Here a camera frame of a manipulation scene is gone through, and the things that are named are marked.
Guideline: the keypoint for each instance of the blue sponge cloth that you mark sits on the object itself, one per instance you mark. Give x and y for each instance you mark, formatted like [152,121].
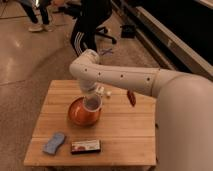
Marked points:
[54,143]

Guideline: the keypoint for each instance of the small black box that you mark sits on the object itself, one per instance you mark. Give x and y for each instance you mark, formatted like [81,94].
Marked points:
[127,31]

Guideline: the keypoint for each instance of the person in black clothes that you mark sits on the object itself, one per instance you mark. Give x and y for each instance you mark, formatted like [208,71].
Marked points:
[89,15]

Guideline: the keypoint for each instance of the orange ceramic bowl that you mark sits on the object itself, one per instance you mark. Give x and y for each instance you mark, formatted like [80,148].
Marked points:
[79,116]

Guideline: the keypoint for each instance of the wooden table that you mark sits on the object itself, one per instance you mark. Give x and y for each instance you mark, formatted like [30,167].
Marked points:
[127,133]

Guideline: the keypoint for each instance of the grey ceramic cup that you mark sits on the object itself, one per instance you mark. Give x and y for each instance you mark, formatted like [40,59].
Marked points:
[92,103]

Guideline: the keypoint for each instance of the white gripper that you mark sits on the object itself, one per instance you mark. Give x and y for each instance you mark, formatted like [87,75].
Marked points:
[88,88]

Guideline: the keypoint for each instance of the white snack packet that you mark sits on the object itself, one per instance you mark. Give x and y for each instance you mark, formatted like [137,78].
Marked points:
[103,92]

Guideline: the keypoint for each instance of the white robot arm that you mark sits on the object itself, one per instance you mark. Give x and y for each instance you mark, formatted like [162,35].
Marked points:
[183,110]

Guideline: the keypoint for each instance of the black office chair base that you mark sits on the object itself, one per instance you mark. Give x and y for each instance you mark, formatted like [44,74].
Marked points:
[103,31]

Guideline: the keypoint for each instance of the red black snack box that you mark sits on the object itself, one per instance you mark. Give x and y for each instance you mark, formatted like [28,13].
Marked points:
[89,146]

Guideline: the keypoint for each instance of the long dark bench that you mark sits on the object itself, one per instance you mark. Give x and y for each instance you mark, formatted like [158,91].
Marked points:
[181,29]

